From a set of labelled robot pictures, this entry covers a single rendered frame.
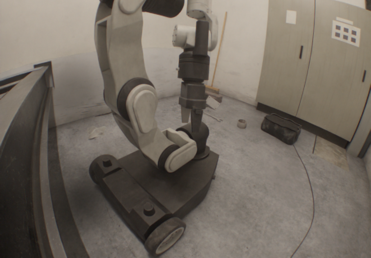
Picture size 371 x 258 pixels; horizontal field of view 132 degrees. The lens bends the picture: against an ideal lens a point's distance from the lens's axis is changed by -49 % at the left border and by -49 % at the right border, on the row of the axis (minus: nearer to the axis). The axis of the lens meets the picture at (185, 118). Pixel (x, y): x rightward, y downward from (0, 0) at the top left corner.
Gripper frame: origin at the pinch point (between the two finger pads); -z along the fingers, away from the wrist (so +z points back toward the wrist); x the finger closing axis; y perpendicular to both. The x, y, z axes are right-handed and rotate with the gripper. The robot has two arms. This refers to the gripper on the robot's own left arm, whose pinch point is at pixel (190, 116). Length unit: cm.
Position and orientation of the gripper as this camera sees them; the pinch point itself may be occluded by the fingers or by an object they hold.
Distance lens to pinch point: 47.0
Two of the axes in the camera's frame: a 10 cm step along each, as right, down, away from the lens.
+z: 0.7, -9.8, -2.0
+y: 9.7, 0.1, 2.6
